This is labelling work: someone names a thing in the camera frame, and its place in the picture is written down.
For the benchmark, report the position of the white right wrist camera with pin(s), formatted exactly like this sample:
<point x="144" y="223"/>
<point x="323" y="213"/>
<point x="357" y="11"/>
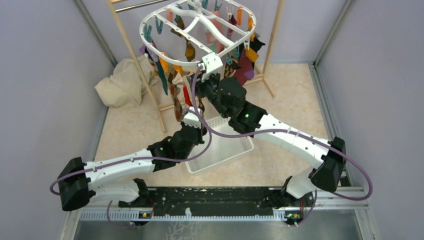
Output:
<point x="211" y="64"/>

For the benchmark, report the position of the white plastic basket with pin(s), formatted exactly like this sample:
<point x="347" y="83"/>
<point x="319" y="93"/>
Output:
<point x="222" y="150"/>

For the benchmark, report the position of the brown beige argyle sock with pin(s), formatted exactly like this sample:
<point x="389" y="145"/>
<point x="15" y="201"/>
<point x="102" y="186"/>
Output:
<point x="174" y="92"/>

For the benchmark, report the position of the beige crumpled cloth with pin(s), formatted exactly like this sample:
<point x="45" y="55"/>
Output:
<point x="124" y="88"/>

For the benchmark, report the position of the wooden drying rack frame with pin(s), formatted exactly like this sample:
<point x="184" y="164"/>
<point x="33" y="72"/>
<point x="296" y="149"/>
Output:
<point x="260" y="74"/>

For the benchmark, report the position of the dark teal sock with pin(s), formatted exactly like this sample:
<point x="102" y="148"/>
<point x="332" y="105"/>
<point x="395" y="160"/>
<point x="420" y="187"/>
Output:
<point x="161" y="74"/>

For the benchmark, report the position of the white oval clip hanger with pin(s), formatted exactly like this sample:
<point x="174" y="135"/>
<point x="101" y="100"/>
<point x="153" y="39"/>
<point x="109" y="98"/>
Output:
<point x="191" y="32"/>

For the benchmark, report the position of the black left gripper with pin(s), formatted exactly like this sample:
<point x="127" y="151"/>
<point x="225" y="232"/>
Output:
<point x="200" y="131"/>

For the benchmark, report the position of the maroon purple sock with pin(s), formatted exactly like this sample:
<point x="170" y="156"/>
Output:
<point x="245" y="72"/>

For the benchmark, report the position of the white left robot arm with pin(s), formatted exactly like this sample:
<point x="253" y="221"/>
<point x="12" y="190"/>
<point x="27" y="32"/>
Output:
<point x="81" y="183"/>

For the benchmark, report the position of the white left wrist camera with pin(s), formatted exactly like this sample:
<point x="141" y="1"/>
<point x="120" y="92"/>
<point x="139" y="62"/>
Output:
<point x="192" y="120"/>

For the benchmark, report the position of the aluminium front rail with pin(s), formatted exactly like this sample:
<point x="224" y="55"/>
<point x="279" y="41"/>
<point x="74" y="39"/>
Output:
<point x="322" y="200"/>

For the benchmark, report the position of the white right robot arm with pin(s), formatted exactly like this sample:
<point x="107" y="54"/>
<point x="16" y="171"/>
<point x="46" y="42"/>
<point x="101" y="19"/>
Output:
<point x="327" y="158"/>

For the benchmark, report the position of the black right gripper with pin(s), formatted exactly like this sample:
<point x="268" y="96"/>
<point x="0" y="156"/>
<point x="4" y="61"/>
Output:
<point x="201" y="85"/>

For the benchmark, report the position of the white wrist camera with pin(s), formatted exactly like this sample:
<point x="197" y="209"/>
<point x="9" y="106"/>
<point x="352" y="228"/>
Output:
<point x="192" y="120"/>
<point x="211" y="64"/>

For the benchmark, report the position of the red sock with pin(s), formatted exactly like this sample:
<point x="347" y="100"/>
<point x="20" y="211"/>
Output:
<point x="187" y="97"/>

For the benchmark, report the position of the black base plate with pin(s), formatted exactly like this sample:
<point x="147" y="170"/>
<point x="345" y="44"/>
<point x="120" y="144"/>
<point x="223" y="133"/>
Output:
<point x="217" y="201"/>

